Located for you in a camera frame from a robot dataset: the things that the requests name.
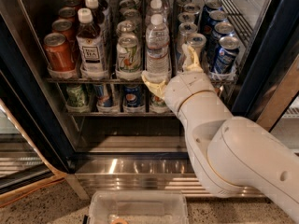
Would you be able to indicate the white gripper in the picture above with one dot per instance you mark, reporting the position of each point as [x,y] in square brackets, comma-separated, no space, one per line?
[186,89]

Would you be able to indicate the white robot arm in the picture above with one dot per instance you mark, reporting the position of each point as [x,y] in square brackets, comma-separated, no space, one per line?
[227,153]

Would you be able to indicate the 7up can lower shelf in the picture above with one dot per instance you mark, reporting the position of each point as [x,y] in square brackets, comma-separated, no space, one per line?
[157,101]

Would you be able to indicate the pepsi can lower shelf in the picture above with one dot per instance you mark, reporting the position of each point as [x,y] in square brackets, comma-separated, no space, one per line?
[133,95]

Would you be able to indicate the blue can lower shelf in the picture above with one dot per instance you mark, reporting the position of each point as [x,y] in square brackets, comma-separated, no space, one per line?
[104,95]

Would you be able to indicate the front tea bottle white cap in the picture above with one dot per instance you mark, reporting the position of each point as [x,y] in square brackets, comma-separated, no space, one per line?
[90,42]

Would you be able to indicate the green can lower shelf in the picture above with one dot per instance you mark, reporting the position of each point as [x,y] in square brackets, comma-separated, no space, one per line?
[77,96]

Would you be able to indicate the left fridge glass door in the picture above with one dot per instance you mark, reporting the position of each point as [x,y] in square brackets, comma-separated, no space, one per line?
[26,161]

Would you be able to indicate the front silver energy drink can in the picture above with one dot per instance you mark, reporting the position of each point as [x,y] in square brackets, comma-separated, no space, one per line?
[198,42]

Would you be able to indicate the silver energy drink can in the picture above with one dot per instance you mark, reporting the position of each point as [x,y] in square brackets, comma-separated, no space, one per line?
[198,42]
[184,30]

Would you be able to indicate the front 7up can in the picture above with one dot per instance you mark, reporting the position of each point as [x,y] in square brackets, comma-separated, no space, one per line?
[128,53]

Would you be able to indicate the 7up can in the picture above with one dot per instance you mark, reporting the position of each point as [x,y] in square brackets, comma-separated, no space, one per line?
[126,27]
[128,53]

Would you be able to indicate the front blue pepsi can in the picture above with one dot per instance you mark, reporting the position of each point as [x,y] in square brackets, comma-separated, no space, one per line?
[225,54]

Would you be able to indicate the blue pepsi can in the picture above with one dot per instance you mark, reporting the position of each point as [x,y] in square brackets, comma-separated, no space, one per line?
[220,30]
[210,5]
[213,18]
[225,54]

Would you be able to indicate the front orange soda can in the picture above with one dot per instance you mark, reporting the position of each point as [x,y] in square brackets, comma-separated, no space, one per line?
[59,53]

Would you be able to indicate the orange soda can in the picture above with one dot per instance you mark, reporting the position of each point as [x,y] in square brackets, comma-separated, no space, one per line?
[68,13]
[66,28]
[59,53]

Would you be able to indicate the clear plastic bin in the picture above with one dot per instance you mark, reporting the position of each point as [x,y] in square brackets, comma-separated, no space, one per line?
[137,207]

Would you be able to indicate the top wire fridge shelf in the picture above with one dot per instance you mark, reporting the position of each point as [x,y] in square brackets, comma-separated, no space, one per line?
[242,14]

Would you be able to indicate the wire fridge shelf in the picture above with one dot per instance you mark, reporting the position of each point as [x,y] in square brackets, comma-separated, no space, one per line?
[242,14]
[119,108]

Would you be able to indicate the lower wire fridge shelf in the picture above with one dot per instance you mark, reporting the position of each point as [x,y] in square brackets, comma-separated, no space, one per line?
[119,108]

